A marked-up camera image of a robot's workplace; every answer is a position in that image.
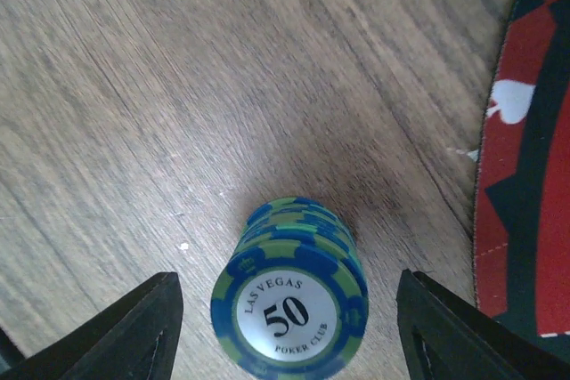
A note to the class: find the round red black poker mat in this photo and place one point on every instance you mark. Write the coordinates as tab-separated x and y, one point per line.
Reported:
521	223

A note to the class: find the green blue 50 chip stack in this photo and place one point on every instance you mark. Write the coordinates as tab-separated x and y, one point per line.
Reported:
292	302

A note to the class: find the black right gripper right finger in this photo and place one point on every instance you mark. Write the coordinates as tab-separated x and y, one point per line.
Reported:
443	337

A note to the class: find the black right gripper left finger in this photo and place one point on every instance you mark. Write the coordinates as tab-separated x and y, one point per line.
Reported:
134	338

